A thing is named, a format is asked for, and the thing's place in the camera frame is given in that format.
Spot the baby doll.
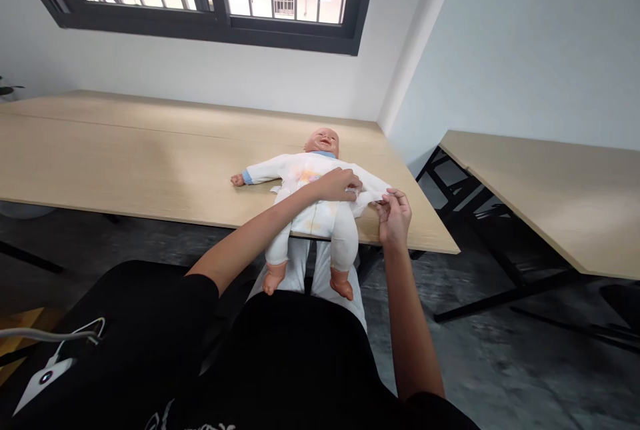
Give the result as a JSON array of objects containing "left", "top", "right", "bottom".
[{"left": 229, "top": 127, "right": 397, "bottom": 302}]

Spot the white flat device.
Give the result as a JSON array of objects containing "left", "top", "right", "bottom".
[{"left": 11, "top": 357, "right": 77, "bottom": 418}]

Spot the long light wooden table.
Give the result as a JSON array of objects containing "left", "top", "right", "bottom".
[{"left": 0, "top": 89, "right": 461, "bottom": 256}]

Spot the wooden table with black frame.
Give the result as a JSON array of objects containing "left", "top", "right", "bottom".
[{"left": 416, "top": 129, "right": 640, "bottom": 337}]

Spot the person's body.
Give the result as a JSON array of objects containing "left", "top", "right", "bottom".
[{"left": 0, "top": 259, "right": 482, "bottom": 430}]

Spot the person's left hand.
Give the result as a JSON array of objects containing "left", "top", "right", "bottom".
[{"left": 315, "top": 167, "right": 365, "bottom": 202}]

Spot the white cable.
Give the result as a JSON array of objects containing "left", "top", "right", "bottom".
[{"left": 0, "top": 317, "right": 107, "bottom": 357}]

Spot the person's right hand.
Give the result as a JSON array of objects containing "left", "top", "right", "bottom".
[{"left": 377, "top": 188, "right": 413, "bottom": 247}]

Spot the black framed barred window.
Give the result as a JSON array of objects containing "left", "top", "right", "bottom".
[{"left": 9, "top": 0, "right": 382, "bottom": 57}]

